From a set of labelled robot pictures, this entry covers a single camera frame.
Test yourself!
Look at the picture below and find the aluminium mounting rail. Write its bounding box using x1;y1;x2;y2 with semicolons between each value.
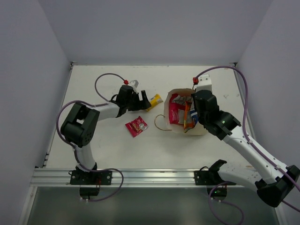
30;166;256;188

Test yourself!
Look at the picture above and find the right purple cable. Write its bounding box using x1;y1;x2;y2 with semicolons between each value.
192;66;300;223

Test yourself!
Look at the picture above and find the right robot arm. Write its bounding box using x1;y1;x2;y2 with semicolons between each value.
191;90;300;208

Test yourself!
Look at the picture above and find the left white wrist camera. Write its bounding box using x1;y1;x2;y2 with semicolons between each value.
128;80;139;92

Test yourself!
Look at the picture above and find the yellow snack bar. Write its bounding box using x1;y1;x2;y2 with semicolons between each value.
146;94;163;112

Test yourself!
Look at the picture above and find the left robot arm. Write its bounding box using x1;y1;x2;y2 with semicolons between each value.
56;85;151;184

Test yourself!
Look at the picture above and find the blue Doritos bag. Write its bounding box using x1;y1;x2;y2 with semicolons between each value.
189;110;198;124

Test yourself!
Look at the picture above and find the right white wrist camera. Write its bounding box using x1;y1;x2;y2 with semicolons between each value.
195;74;212;92

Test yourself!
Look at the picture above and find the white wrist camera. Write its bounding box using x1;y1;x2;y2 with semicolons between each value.
128;80;139;92
195;74;212;92

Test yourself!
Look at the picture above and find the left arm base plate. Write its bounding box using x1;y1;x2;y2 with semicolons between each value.
68;168;112;200

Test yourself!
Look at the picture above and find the pink white snack bag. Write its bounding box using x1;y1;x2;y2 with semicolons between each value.
168;94;192;125

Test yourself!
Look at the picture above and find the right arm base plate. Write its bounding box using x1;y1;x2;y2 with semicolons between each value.
194;159;236;201

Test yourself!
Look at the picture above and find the beige paper bag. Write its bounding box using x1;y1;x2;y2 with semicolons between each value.
154;88;208;136

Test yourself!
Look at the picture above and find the red candy packet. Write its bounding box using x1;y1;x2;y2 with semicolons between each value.
125;116;148;137

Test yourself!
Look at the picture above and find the purple cable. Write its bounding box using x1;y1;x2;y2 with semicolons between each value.
192;66;300;223
57;72;129;203

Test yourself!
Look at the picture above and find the orange snack packet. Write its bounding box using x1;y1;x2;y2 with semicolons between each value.
183;101;195;133

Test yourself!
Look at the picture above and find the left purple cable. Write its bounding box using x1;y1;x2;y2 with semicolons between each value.
57;72;129;203

